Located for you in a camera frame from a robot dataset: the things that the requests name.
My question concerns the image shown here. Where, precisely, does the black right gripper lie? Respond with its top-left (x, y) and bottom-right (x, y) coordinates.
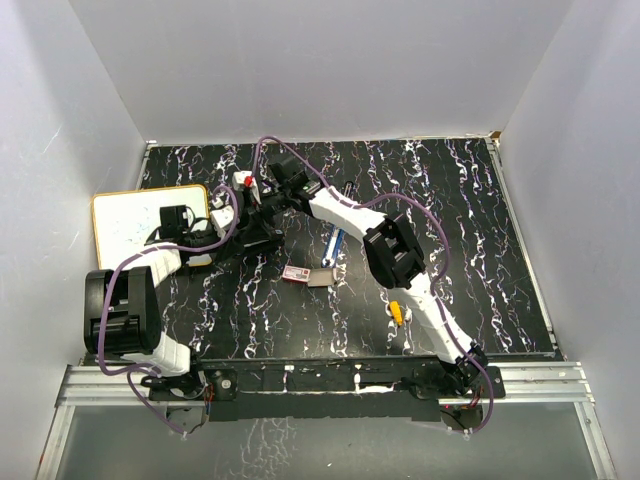
top-left (235, 186), bottom-right (290, 246)

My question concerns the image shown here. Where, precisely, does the red staple box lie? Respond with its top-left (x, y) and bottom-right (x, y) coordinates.
top-left (282, 265), bottom-right (311, 283)

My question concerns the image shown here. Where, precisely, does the grey staple box tray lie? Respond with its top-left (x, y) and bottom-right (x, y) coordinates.
top-left (307, 268), bottom-right (337, 288)

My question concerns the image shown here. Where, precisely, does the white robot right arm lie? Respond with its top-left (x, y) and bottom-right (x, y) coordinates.
top-left (232, 156), bottom-right (488, 397)

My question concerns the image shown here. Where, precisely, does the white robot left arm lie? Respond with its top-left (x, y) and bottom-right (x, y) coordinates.
top-left (84, 205), bottom-right (239, 399)

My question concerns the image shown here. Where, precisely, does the yellow cap marker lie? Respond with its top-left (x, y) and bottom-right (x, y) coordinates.
top-left (388, 301), bottom-right (404, 327)

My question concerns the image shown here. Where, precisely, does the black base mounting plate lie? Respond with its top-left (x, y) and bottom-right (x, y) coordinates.
top-left (142, 356), bottom-right (505, 424)

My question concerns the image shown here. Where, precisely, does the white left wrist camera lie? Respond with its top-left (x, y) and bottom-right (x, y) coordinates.
top-left (210, 198), bottom-right (235, 238)

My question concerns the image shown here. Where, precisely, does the white board with wooden frame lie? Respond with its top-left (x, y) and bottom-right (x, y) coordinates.
top-left (91, 184), bottom-right (209, 270)

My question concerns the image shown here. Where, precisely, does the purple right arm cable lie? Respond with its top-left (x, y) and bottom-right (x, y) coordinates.
top-left (252, 134), bottom-right (496, 435)

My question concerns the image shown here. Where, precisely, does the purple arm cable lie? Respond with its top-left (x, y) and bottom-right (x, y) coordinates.
top-left (95, 185), bottom-right (240, 436)
top-left (252, 134), bottom-right (496, 435)

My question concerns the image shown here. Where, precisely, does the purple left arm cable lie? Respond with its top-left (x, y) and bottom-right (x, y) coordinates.
top-left (95, 185), bottom-right (240, 436)

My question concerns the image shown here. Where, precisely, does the aluminium frame rail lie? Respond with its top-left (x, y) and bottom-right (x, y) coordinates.
top-left (37, 357), bottom-right (617, 479)

